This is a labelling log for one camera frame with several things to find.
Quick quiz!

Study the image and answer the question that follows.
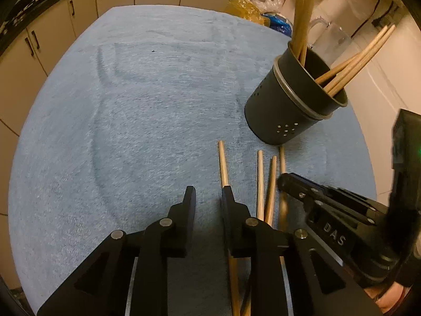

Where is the long wooden chopstick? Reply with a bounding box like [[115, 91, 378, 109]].
[[264, 155, 278, 227], [278, 145, 290, 231], [257, 150, 265, 222], [218, 140, 241, 316]]

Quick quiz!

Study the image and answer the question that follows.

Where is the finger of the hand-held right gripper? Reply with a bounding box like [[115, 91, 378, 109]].
[[277, 172, 330, 205]]

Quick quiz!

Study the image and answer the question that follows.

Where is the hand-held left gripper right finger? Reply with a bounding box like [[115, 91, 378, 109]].
[[221, 186, 383, 316]]

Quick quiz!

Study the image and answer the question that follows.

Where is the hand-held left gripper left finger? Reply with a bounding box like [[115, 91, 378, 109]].
[[36, 186, 197, 316]]

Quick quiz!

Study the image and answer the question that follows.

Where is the blue terry table cloth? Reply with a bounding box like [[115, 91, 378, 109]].
[[8, 5, 377, 316]]

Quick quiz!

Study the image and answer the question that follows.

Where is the clear glass pitcher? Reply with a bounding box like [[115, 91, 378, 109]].
[[307, 18, 355, 73]]

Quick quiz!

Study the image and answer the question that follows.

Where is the person's right hand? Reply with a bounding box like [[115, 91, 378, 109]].
[[363, 283, 412, 315]]

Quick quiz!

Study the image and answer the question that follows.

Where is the crumpled clear plastic bag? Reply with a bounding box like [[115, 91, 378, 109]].
[[255, 0, 284, 14]]

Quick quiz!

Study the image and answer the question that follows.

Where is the blue plastic bag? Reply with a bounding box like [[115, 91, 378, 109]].
[[263, 12, 294, 37]]

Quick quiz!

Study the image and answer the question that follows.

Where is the black kitchen countertop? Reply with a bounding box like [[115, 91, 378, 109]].
[[0, 0, 283, 45]]

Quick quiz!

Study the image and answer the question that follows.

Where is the black perforated utensil holder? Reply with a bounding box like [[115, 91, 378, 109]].
[[244, 41, 349, 146]]

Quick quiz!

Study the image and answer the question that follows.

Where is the yellow plastic bag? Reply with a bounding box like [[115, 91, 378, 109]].
[[224, 0, 271, 27]]

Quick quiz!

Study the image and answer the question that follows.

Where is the bunch of wooden chopsticks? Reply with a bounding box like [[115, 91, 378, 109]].
[[291, 0, 396, 97]]

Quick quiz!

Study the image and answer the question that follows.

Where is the black power cable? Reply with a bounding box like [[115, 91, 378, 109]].
[[350, 0, 395, 38]]

